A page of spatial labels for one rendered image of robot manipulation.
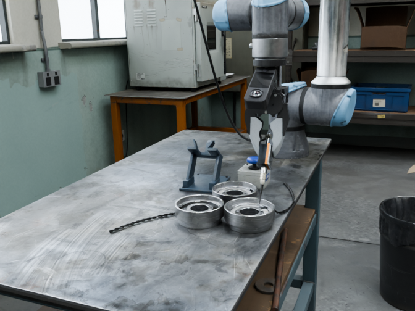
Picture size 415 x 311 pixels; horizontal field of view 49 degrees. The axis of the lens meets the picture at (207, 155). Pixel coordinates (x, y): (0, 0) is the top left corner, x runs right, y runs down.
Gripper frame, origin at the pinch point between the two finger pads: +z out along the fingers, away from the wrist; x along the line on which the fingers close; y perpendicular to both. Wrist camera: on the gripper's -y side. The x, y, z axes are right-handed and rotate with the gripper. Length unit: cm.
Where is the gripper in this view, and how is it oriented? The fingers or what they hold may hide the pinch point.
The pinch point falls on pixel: (266, 152)
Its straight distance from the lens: 100.9
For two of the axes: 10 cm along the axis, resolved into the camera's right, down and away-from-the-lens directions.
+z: 0.2, 9.6, 2.6
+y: 3.2, -2.6, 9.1
